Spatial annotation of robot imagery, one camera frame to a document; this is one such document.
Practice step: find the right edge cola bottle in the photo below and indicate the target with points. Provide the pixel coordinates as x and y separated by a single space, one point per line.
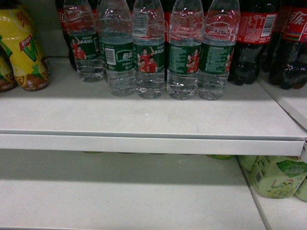
289 67

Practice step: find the left rear cola bottle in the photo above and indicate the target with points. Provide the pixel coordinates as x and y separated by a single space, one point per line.
60 10

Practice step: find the white lower shelf board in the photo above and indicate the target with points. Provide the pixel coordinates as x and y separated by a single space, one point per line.
70 190

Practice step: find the leftmost water bottle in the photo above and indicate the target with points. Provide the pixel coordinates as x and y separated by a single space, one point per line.
84 41

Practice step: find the cola bottle with barcode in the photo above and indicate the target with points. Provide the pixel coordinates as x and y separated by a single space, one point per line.
258 18

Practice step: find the green grape drink bottle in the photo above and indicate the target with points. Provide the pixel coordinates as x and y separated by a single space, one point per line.
278 177

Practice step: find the yellow lemon tea bottle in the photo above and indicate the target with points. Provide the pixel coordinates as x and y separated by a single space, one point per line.
22 47

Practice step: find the rightmost water bottle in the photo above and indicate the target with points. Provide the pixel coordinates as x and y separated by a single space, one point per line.
219 37

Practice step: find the white shelf board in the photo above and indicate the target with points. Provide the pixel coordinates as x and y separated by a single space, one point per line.
70 190
73 115

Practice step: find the partial lemon tea bottle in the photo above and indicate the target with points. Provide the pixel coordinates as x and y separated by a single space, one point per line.
7 80

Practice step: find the white upper shelf board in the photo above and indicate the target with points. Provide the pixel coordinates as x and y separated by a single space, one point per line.
73 115

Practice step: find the barcode water bottle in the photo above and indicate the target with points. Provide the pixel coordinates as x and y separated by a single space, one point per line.
115 35

